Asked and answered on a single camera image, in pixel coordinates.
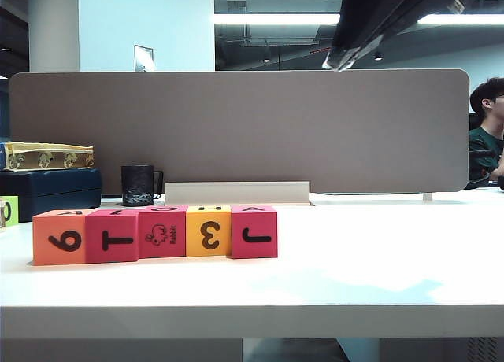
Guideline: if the dark blue case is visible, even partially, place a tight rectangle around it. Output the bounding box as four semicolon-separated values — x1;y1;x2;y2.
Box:
0;168;102;223

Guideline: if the wall sign on pillar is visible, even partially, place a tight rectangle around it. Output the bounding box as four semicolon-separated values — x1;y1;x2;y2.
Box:
132;44;154;72

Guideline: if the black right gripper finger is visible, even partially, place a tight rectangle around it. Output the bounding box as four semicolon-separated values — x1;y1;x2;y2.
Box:
334;0;477;72
321;0;444;71

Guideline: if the grey desk divider panel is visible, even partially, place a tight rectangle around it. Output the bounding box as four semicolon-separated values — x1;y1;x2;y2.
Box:
8;68;471;195

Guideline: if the yellow foam block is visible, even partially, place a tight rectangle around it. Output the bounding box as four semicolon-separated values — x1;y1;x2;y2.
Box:
184;205;234;258

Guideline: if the pink block with O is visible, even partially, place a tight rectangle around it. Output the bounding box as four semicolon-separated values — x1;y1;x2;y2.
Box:
137;205;188;259

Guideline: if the green foam block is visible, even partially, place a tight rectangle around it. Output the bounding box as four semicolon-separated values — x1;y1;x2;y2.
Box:
0;195;20;228

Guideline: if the person with dark hair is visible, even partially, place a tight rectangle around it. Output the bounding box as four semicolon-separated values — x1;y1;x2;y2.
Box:
468;76;504;190

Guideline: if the perforated metal panel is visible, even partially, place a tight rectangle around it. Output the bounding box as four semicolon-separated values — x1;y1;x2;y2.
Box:
465;336;500;362

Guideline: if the orange foam block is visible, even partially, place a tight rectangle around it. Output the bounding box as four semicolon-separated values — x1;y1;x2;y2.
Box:
32;209;87;267

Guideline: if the ceiling light strip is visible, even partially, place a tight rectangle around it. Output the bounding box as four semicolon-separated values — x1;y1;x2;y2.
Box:
213;13;504;26

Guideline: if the yellow patterned box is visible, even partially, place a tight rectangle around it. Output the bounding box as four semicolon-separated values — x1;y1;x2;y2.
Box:
2;141;95;172

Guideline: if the pink block with T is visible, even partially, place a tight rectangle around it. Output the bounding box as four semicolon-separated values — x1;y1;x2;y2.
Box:
84;209;140;264

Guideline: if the black mug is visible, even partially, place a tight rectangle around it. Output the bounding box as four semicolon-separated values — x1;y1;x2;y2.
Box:
120;164;165;207

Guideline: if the pink block with J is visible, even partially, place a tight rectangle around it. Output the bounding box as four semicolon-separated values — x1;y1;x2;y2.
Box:
226;205;279;260

